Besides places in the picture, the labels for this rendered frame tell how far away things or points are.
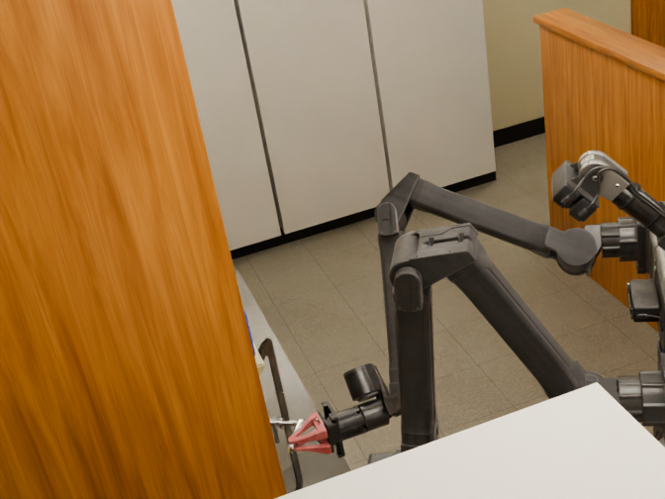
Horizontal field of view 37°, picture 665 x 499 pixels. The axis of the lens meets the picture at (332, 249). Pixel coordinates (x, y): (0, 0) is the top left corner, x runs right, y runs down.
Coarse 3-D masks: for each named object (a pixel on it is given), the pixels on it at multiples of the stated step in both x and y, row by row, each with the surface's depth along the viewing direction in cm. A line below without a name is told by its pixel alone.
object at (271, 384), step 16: (272, 352) 199; (272, 368) 199; (272, 384) 199; (272, 400) 198; (272, 416) 198; (288, 416) 208; (272, 432) 198; (288, 432) 208; (288, 464) 207; (288, 480) 207
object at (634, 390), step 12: (660, 360) 155; (648, 372) 154; (660, 372) 154; (624, 384) 154; (636, 384) 153; (648, 384) 152; (660, 384) 151; (624, 396) 152; (636, 396) 152; (648, 396) 151; (660, 396) 151; (624, 408) 153; (636, 408) 152; (648, 408) 151; (660, 408) 151; (636, 420) 154; (648, 420) 152; (660, 420) 152
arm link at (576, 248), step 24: (408, 192) 206; (432, 192) 206; (408, 216) 212; (456, 216) 204; (480, 216) 203; (504, 216) 202; (504, 240) 203; (528, 240) 199; (552, 240) 195; (576, 240) 194; (576, 264) 193
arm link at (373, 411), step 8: (376, 392) 201; (360, 400) 201; (376, 400) 201; (360, 408) 199; (368, 408) 199; (376, 408) 199; (384, 408) 199; (368, 416) 198; (376, 416) 198; (384, 416) 199; (368, 424) 198; (376, 424) 199; (384, 424) 200
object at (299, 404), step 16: (240, 288) 305; (256, 304) 295; (256, 320) 288; (256, 336) 280; (272, 336) 279; (288, 368) 264; (288, 384) 258; (288, 400) 252; (304, 400) 252; (304, 416) 246; (304, 432) 241; (304, 464) 230; (320, 464) 230; (336, 464) 229; (304, 480) 226; (320, 480) 225
